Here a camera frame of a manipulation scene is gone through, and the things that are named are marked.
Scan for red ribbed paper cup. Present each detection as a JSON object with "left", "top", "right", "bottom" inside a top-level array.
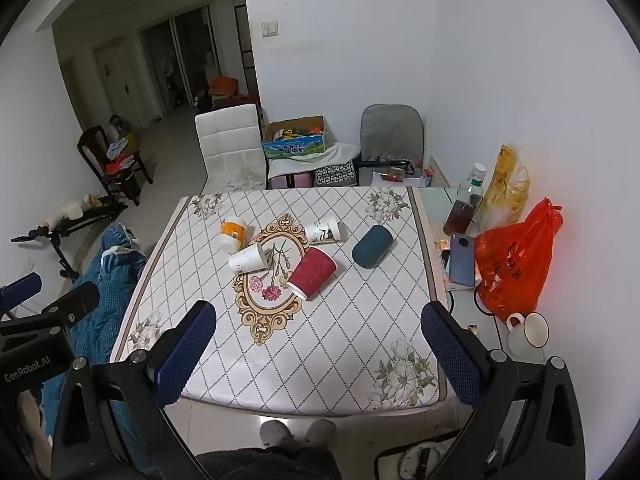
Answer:
[{"left": 287, "top": 246, "right": 337, "bottom": 301}]

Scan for cardboard box of snacks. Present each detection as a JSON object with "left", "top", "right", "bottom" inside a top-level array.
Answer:
[{"left": 262, "top": 115, "right": 328, "bottom": 161}]

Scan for cream wooden door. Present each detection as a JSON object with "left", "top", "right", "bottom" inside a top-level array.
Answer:
[{"left": 92, "top": 40, "right": 151, "bottom": 132}]

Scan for orange crate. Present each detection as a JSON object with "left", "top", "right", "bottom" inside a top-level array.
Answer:
[{"left": 208, "top": 76, "right": 239, "bottom": 99}]

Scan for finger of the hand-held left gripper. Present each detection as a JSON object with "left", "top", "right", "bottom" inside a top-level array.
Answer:
[
  {"left": 0, "top": 272, "right": 44, "bottom": 318},
  {"left": 35, "top": 281, "right": 101, "bottom": 323}
]

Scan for grey cushioned chair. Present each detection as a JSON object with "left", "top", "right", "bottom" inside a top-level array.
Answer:
[{"left": 356, "top": 104, "right": 427, "bottom": 181}]

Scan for clothes pile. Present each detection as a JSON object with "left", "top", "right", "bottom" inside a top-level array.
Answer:
[{"left": 104, "top": 137, "right": 141, "bottom": 176}]

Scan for dark wooden chair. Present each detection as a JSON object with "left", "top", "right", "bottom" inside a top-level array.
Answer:
[{"left": 76, "top": 125, "right": 155, "bottom": 206}]

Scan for sliding glass door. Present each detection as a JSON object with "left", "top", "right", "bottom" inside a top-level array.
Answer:
[{"left": 141, "top": 4, "right": 222, "bottom": 117}]

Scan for white cup with bird print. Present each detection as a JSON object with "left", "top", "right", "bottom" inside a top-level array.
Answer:
[{"left": 305, "top": 217, "right": 342, "bottom": 246}]

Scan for white cloth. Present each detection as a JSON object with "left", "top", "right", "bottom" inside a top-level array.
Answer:
[{"left": 267, "top": 142, "right": 361, "bottom": 179}]

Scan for person's dark trousers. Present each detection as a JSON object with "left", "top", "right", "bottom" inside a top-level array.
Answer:
[{"left": 195, "top": 444, "right": 342, "bottom": 480}]

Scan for white padded chair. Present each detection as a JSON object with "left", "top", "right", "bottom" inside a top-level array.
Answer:
[{"left": 194, "top": 104, "right": 267, "bottom": 194}]

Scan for red plastic bag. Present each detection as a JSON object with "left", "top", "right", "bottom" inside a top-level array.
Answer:
[{"left": 474, "top": 197, "right": 564, "bottom": 323}]

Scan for person's left forearm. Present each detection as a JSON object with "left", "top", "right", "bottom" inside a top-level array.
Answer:
[{"left": 16, "top": 391, "right": 54, "bottom": 477}]

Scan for glass side table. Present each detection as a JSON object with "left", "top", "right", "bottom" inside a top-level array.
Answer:
[{"left": 416, "top": 186, "right": 553, "bottom": 413}]

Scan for black tripod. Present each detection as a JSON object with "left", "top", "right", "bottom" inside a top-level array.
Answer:
[{"left": 11, "top": 195, "right": 129, "bottom": 281}]

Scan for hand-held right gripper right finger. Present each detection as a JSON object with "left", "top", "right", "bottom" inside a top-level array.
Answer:
[{"left": 421, "top": 301, "right": 586, "bottom": 480}]

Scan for black and white patterned bag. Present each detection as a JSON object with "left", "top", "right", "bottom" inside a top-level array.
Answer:
[{"left": 314, "top": 162, "right": 359, "bottom": 189}]

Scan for floral printed tablecloth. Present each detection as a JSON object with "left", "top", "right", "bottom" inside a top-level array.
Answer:
[{"left": 109, "top": 186, "right": 451, "bottom": 417}]

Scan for pink storage box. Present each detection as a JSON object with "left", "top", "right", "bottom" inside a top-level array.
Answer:
[{"left": 269, "top": 172, "right": 315, "bottom": 191}]

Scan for blue quilted blanket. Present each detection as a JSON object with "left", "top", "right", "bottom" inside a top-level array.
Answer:
[{"left": 42, "top": 224, "right": 162, "bottom": 472}]

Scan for white mug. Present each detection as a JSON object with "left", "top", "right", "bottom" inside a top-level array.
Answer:
[{"left": 506, "top": 311, "right": 550, "bottom": 352}]

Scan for clear bottle with brown liquid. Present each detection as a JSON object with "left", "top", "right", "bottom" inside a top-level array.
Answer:
[{"left": 443, "top": 162, "right": 488, "bottom": 237}]

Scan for orange and white paper cup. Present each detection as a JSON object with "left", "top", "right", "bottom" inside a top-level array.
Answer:
[{"left": 220, "top": 216, "right": 249, "bottom": 254}]

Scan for teal cup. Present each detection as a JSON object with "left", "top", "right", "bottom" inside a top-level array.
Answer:
[{"left": 351, "top": 224, "right": 396, "bottom": 269}]

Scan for yellow plastic bag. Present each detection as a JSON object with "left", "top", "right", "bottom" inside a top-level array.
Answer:
[{"left": 479, "top": 142, "right": 531, "bottom": 228}]

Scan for grey slipper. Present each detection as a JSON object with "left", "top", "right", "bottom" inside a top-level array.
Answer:
[
  {"left": 259, "top": 420, "right": 301, "bottom": 449},
  {"left": 304, "top": 418, "right": 337, "bottom": 447}
]

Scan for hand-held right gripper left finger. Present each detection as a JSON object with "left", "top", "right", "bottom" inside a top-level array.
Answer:
[{"left": 50, "top": 300, "right": 218, "bottom": 480}]

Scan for grey-blue smartphone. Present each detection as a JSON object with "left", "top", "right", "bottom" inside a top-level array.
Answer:
[{"left": 448, "top": 232, "right": 481, "bottom": 289}]

